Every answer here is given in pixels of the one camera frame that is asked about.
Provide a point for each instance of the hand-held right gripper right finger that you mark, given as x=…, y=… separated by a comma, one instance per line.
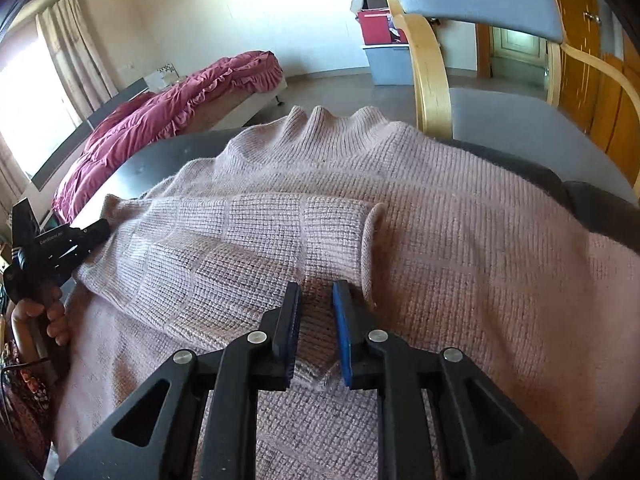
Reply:
x=342, y=330

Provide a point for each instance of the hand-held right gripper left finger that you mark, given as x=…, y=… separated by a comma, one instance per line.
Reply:
x=290, y=330

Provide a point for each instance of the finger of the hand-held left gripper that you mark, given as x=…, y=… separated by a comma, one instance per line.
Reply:
x=92, y=235

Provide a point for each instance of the pink knit sweater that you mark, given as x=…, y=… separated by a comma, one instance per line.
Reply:
x=400, y=210

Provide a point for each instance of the person's left hand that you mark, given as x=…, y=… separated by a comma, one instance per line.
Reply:
x=50, y=320

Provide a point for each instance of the floral patterned garment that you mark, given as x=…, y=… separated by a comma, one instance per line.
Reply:
x=25, y=400

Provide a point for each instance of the beige curtain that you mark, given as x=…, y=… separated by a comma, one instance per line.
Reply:
x=75, y=60

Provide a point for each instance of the grey cushioned wooden armchair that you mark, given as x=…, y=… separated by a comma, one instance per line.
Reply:
x=480, y=105

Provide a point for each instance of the grey-blue plastic storage bin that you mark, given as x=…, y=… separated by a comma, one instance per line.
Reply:
x=390, y=65

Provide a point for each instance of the red fabric storage box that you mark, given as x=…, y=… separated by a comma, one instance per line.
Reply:
x=375, y=27

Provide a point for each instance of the wooden wardrobe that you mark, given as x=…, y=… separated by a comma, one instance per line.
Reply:
x=620, y=110

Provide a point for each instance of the wooden panel door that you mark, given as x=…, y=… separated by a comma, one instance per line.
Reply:
x=575, y=35

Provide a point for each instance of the white bed frame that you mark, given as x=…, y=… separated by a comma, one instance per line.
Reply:
x=240, y=110

